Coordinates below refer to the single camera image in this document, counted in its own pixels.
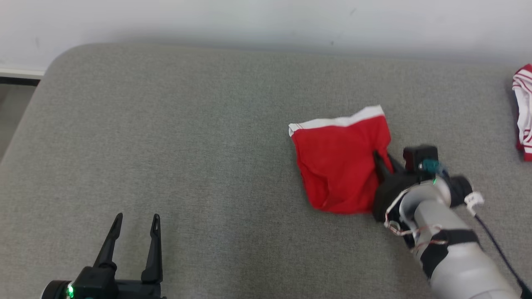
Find white wall skirting strip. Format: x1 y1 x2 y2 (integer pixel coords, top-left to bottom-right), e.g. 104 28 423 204
0 68 45 78

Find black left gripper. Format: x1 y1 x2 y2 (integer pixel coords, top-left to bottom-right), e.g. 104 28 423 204
42 213 167 299

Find white cable tag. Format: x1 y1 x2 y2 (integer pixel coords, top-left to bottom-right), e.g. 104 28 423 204
464 191 485 207

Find thin black cable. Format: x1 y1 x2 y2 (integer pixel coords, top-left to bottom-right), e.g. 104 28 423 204
473 213 532 299

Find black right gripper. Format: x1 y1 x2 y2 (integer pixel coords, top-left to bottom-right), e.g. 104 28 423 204
372 150 420 223

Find thin red white wire bundle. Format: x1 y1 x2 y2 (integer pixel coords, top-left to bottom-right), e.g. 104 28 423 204
384 195 448 252

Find red shorts with white stripe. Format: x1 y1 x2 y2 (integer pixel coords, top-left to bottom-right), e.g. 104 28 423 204
288 105 394 215

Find red Bulls basketball jersey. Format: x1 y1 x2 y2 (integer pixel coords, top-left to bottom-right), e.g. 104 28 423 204
512 64 532 162

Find teal cable connector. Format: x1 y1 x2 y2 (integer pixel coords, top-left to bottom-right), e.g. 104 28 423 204
419 159 442 173

